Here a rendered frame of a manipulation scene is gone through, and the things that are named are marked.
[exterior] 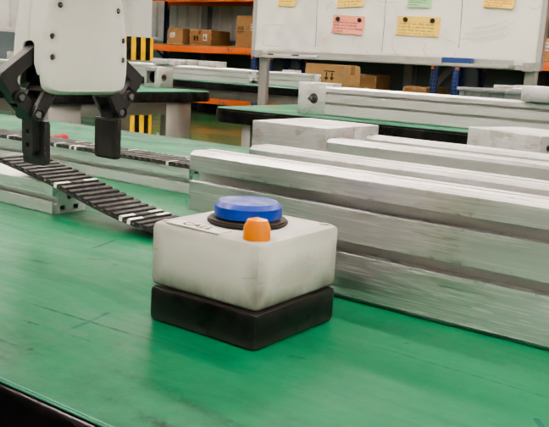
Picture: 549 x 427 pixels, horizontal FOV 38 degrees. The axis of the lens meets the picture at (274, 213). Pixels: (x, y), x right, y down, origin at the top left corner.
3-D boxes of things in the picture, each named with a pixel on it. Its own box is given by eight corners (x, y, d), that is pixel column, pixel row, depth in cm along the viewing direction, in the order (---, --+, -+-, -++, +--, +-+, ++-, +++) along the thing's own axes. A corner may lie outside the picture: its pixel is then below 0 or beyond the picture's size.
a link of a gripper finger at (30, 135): (29, 88, 72) (29, 161, 74) (-2, 88, 70) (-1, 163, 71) (51, 91, 71) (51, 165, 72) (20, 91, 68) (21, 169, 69)
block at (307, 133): (232, 215, 80) (237, 120, 78) (302, 202, 90) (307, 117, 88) (307, 230, 75) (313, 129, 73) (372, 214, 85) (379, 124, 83)
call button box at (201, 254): (148, 318, 47) (151, 214, 46) (249, 286, 55) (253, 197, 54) (254, 352, 43) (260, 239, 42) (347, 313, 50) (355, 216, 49)
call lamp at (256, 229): (236, 238, 43) (238, 216, 43) (253, 234, 44) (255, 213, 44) (258, 242, 42) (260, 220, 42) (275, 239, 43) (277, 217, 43)
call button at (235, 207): (199, 231, 47) (200, 197, 46) (241, 222, 50) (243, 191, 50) (252, 243, 44) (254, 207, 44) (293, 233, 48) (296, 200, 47)
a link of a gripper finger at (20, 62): (61, 32, 73) (67, 93, 75) (-13, 40, 67) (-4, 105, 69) (69, 32, 72) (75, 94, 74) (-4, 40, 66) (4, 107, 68)
